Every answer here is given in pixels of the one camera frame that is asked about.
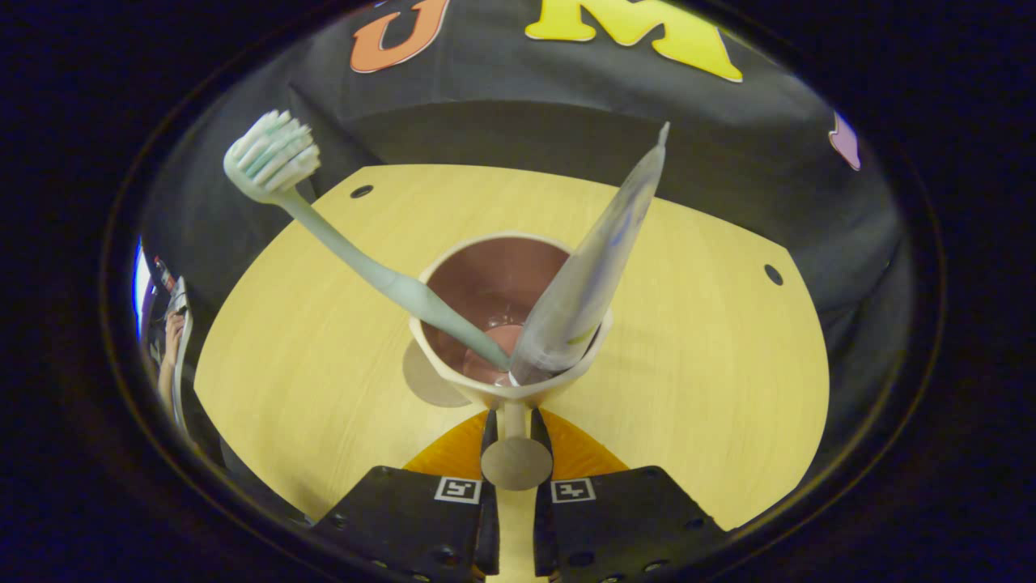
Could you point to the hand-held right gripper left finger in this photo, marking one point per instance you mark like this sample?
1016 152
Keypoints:
405 518

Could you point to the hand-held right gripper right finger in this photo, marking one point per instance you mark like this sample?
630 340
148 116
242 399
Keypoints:
623 518

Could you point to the white toothpaste tube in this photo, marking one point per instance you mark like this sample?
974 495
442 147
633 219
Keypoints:
591 275

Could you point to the beige cup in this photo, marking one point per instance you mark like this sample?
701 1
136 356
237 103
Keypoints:
486 283

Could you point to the pale green toothbrush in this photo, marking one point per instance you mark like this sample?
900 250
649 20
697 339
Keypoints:
275 158

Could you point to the bright monitor screen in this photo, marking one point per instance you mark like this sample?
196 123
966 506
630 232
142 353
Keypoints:
142 283

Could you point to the black backdrop cloth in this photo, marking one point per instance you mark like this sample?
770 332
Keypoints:
502 121

